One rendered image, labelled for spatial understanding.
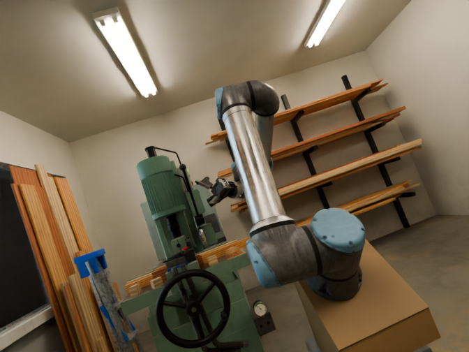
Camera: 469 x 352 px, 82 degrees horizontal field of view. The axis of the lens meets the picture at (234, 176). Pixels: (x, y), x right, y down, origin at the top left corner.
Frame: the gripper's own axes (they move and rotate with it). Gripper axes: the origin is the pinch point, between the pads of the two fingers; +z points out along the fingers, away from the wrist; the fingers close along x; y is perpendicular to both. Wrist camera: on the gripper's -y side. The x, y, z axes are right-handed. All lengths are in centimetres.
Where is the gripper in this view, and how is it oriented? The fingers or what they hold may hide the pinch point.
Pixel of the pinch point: (200, 193)
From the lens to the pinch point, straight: 131.7
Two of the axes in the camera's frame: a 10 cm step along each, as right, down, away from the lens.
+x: 5.1, 6.9, -5.2
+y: 5.2, -7.3, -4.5
